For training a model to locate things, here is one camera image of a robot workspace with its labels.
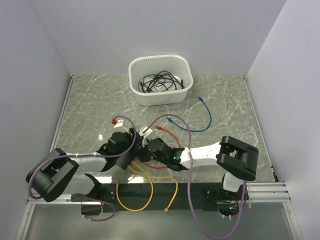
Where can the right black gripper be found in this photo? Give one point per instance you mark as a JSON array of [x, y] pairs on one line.
[[148, 158]]

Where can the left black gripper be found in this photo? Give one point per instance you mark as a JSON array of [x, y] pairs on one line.
[[138, 139]]

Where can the black network switch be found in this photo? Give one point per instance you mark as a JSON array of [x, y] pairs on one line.
[[124, 160]]

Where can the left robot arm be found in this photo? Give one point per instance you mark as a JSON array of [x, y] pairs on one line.
[[60, 172]]

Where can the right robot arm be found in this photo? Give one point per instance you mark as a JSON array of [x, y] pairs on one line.
[[238, 158]]

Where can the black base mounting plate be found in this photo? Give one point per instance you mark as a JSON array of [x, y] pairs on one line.
[[206, 196]]

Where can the white plastic tub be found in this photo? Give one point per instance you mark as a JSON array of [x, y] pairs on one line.
[[152, 65]]

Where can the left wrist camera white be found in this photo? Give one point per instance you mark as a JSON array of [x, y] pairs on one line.
[[121, 125]]

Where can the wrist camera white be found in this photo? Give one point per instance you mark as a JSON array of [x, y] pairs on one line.
[[121, 125], [146, 132]]

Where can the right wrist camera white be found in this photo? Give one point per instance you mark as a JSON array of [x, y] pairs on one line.
[[146, 132]]

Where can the aluminium frame rail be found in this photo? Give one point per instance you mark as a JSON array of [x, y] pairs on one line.
[[258, 192]]

